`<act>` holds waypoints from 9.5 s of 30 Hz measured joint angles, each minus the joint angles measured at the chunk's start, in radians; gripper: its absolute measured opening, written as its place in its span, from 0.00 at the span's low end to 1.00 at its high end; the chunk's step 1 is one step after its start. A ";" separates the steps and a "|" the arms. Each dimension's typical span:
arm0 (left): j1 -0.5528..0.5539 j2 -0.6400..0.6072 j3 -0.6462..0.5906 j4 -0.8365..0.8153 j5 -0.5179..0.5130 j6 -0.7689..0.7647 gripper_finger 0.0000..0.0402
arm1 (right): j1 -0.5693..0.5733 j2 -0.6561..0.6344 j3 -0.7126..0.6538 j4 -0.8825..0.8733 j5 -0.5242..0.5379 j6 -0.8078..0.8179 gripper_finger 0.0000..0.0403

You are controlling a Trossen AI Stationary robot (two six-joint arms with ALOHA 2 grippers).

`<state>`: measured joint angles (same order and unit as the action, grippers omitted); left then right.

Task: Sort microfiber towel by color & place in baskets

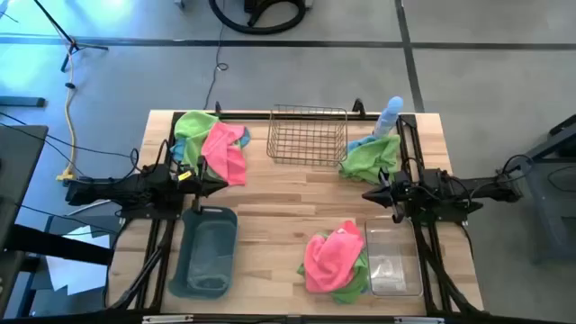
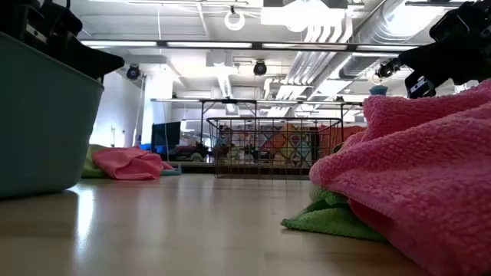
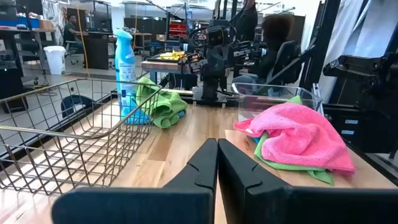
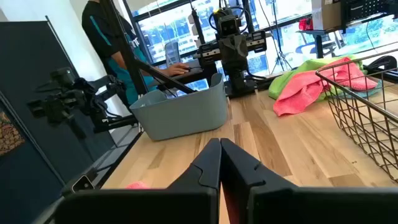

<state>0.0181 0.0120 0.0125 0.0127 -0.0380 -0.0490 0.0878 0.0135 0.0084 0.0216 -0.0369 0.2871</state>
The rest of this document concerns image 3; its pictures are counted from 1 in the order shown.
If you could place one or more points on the blue microfiber towel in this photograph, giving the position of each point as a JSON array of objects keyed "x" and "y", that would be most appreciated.
[
  {"x": 255, "y": 140},
  {"x": 135, "y": 117}
]

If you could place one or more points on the white curtain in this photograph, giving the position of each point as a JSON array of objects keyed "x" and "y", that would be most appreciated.
[{"x": 367, "y": 28}]

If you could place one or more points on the black equipment stand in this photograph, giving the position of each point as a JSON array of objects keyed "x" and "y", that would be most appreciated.
[{"x": 367, "y": 93}]

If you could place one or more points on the green microfiber towel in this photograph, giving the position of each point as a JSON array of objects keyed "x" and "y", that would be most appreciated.
[
  {"x": 168, "y": 109},
  {"x": 320, "y": 175}
]

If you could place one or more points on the person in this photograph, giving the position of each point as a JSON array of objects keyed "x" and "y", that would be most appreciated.
[
  {"x": 248, "y": 21},
  {"x": 70, "y": 34},
  {"x": 273, "y": 34}
]

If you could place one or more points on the yellow items on table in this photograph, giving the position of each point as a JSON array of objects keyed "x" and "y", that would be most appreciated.
[{"x": 172, "y": 56}]

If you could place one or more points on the black table edge clamp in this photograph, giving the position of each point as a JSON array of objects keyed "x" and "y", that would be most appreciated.
[{"x": 73, "y": 101}]

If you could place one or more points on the wooden background table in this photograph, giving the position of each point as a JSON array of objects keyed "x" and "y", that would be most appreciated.
[{"x": 161, "y": 66}]

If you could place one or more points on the red storage bins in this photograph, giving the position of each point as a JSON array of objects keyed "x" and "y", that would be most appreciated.
[{"x": 178, "y": 30}]

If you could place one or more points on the pink microfiber towel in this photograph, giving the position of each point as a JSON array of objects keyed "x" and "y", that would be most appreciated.
[{"x": 298, "y": 137}]

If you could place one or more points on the clear plastic bin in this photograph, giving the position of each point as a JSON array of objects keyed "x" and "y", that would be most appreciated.
[{"x": 248, "y": 102}]

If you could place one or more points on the black frame post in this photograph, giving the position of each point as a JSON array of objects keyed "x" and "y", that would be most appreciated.
[{"x": 323, "y": 37}]

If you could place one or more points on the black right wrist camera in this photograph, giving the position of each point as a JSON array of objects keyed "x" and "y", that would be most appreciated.
[{"x": 215, "y": 36}]

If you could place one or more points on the white trash bin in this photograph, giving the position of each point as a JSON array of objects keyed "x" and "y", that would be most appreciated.
[{"x": 55, "y": 60}]

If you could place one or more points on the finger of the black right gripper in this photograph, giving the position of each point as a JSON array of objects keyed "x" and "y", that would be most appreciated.
[
  {"x": 219, "y": 62},
  {"x": 212, "y": 62}
]

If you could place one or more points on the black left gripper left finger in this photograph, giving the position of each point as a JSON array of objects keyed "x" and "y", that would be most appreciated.
[{"x": 140, "y": 208}]

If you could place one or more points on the light blue spray bottle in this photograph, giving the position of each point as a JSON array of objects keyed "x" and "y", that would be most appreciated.
[{"x": 125, "y": 68}]

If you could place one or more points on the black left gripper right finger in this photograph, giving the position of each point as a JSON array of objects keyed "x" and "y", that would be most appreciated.
[{"x": 311, "y": 208}]

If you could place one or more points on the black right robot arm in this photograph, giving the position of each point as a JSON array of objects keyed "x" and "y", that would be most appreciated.
[{"x": 214, "y": 88}]

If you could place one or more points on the black office chair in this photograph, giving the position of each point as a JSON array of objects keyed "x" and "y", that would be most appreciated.
[{"x": 289, "y": 59}]

